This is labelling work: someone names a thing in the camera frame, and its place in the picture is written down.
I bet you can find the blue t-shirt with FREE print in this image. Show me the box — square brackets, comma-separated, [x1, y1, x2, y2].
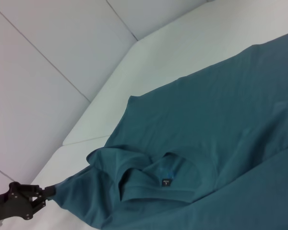
[54, 31, 288, 230]

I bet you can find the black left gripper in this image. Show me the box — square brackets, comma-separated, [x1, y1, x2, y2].
[0, 181, 58, 218]

